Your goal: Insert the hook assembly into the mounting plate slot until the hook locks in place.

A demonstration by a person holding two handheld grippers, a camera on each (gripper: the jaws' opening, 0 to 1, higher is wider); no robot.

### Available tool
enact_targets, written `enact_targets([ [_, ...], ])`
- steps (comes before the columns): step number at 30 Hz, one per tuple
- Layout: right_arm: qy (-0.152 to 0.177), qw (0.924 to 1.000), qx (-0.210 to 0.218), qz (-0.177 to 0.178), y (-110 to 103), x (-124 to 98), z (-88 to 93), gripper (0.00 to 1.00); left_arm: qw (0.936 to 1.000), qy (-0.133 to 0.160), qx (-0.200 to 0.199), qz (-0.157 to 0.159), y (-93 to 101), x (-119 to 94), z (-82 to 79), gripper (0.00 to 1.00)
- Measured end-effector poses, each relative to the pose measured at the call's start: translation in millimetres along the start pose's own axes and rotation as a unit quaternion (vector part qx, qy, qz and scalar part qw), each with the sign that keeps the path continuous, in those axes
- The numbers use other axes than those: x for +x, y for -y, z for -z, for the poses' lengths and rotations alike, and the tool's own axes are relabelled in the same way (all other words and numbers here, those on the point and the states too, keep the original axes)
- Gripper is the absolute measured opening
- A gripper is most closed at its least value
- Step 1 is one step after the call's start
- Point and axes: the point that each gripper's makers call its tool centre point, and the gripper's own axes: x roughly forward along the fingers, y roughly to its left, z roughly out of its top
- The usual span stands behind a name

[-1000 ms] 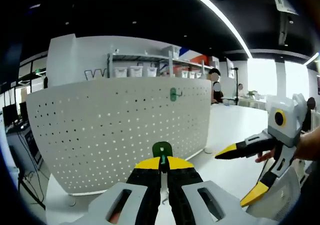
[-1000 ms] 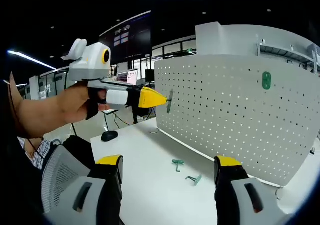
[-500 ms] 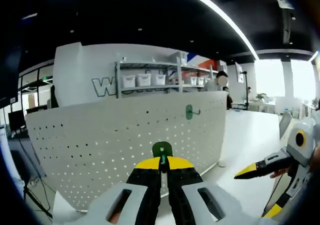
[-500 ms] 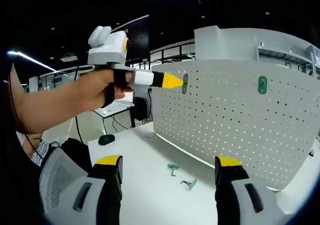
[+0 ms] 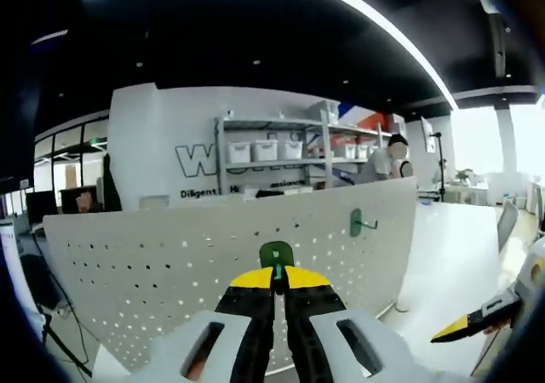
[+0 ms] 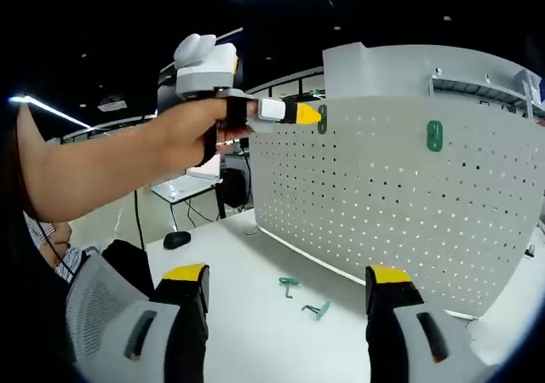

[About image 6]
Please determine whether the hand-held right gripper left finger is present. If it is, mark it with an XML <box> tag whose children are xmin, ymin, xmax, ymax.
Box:
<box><xmin>78</xmin><ymin>262</ymin><xmax>211</xmax><ymax>383</ymax></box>

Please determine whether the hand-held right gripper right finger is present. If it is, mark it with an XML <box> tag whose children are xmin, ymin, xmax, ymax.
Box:
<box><xmin>364</xmin><ymin>264</ymin><xmax>491</xmax><ymax>383</ymax></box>

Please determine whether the white perforated mounting plate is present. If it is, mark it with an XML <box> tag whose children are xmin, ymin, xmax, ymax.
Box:
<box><xmin>243</xmin><ymin>95</ymin><xmax>538</xmax><ymax>319</ymax></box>

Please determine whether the person's left hand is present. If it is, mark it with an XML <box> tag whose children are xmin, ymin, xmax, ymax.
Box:
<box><xmin>159</xmin><ymin>96</ymin><xmax>260</xmax><ymax>171</ymax></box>

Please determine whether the black office chair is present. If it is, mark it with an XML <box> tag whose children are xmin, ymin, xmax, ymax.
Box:
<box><xmin>219</xmin><ymin>168</ymin><xmax>252</xmax><ymax>209</ymax></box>

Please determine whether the dark cloth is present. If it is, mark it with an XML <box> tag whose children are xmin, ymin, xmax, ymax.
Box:
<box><xmin>100</xmin><ymin>238</ymin><xmax>157</xmax><ymax>301</ymax></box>

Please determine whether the black computer mouse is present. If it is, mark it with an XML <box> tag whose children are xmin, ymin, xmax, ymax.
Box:
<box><xmin>163</xmin><ymin>231</ymin><xmax>192</xmax><ymax>250</ymax></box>

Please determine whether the white mesh office chair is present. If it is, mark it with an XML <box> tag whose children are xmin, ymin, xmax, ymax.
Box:
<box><xmin>65</xmin><ymin>253</ymin><xmax>182</xmax><ymax>378</ymax></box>

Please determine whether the ceiling air conditioner unit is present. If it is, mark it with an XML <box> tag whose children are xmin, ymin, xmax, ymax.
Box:
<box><xmin>96</xmin><ymin>96</ymin><xmax>129</xmax><ymax>113</ymax></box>

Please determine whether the white side desk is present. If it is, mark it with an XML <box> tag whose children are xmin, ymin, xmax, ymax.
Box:
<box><xmin>151</xmin><ymin>172</ymin><xmax>223</xmax><ymax>220</ymax></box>

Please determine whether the white partition screen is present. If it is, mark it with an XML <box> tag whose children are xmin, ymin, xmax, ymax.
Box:
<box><xmin>322</xmin><ymin>42</ymin><xmax>545</xmax><ymax>103</ymax></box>

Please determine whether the person's dark clothing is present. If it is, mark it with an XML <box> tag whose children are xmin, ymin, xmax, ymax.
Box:
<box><xmin>3</xmin><ymin>212</ymin><xmax>80</xmax><ymax>383</ymax></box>

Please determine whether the ceiling light strip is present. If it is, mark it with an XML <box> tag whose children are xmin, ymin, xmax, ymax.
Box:
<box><xmin>8</xmin><ymin>94</ymin><xmax>93</xmax><ymax>129</ymax></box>

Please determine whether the person's striped shirt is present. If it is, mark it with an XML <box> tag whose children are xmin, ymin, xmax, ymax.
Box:
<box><xmin>23</xmin><ymin>211</ymin><xmax>101</xmax><ymax>284</ymax></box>

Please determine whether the metal storage shelf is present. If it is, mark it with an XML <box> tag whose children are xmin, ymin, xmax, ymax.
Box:
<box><xmin>427</xmin><ymin>66</ymin><xmax>545</xmax><ymax>118</ymax></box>

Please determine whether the black hanging cable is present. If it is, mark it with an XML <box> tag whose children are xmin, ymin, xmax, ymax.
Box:
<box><xmin>133</xmin><ymin>188</ymin><xmax>149</xmax><ymax>251</ymax></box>

